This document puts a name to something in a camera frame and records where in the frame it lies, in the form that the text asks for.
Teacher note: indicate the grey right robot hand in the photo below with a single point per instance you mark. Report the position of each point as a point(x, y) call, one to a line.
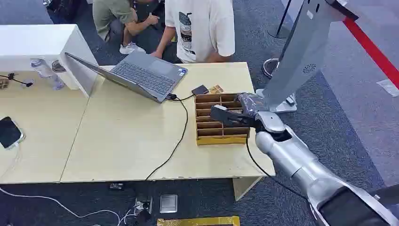
point(249, 104)

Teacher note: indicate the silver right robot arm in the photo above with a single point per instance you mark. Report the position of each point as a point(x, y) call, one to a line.
point(299, 159)

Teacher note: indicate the brown patterned card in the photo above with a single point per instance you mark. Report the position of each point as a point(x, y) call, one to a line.
point(216, 89)

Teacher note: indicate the black stanchion with round base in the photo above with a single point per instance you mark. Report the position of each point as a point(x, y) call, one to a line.
point(270, 67)

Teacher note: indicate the wooden card sorting box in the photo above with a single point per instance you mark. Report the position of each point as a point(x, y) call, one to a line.
point(215, 137)

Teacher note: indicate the small black phone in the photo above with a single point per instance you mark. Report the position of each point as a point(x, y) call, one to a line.
point(200, 90)

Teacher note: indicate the grey standing display panel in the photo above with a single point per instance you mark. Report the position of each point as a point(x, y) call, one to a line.
point(299, 53)

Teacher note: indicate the pale desk leg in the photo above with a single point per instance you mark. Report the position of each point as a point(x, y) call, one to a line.
point(244, 187)

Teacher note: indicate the person in white shirt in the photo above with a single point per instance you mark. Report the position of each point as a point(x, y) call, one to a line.
point(202, 28)

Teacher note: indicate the grey open laptop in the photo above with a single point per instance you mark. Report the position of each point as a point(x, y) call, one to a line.
point(146, 76)

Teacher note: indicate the yellow floor tape strip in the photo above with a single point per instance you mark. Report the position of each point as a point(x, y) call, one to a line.
point(199, 221)

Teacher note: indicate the silver floor socket plate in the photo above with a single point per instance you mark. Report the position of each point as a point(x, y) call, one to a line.
point(168, 203)

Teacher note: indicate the red barrier belt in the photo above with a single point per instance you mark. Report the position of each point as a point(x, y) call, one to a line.
point(371, 50)

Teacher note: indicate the clear tape patch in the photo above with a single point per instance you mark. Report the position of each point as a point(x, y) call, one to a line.
point(389, 87)

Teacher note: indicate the power strip with plugs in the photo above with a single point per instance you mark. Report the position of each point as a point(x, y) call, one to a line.
point(143, 206)

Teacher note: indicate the small black adapter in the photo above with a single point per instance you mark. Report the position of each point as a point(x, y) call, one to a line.
point(116, 186)

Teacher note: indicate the person in green shirt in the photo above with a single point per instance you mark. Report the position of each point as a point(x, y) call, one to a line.
point(109, 15)

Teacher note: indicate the clear plastic water bottle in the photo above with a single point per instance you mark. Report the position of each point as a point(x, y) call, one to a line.
point(46, 73)

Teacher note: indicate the black bag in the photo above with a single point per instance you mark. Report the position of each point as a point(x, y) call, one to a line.
point(64, 9)

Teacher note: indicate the white cabinet box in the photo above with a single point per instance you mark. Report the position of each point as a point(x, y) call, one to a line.
point(37, 43)

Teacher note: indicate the black phone with white case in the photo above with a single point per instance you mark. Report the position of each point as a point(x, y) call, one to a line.
point(9, 132)

